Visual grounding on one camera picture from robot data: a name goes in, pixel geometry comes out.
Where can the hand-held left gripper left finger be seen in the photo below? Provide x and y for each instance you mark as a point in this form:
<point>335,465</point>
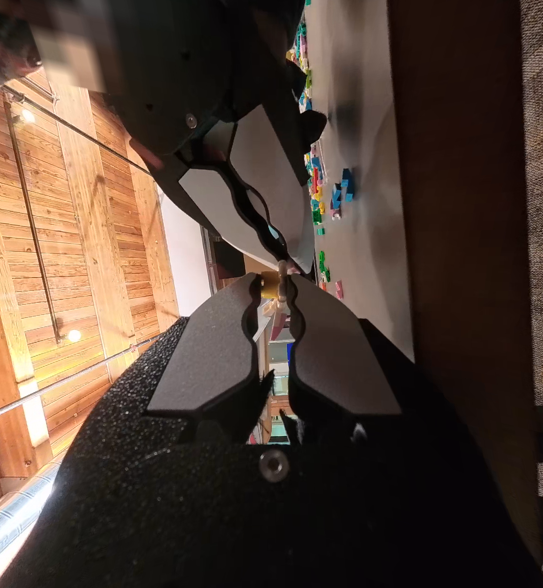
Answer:
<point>207,353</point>

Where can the brown conduit pipe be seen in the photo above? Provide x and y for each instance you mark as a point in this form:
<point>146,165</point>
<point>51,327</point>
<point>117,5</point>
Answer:
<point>32,220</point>

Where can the small lego figure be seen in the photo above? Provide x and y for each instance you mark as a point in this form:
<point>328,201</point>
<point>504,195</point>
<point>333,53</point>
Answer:
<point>268,284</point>

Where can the silver air duct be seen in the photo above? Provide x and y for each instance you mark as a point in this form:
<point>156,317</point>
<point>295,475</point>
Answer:
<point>9,514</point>

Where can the ceiling lamp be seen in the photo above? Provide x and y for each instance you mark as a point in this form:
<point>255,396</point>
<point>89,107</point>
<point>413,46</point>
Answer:
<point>27,115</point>
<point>74,335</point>

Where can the blue lego brick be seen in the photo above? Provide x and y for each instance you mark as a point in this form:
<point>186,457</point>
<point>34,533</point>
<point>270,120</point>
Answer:
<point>348,183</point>
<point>336,197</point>

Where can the pink lego brick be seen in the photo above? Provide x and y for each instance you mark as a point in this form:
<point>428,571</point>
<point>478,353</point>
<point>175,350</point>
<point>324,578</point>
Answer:
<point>339,289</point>

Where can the thin steel rod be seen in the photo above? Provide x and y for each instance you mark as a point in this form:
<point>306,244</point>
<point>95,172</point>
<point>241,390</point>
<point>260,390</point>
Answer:
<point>69,376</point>
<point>83,131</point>

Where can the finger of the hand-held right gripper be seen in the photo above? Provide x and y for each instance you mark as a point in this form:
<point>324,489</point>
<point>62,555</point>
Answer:
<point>274,170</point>
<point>216,202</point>

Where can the pile of assorted lego bricks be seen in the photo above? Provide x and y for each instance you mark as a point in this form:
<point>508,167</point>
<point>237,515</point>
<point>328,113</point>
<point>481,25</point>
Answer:
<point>316,179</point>

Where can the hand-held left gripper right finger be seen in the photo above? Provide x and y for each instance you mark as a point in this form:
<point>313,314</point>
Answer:
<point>345,367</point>

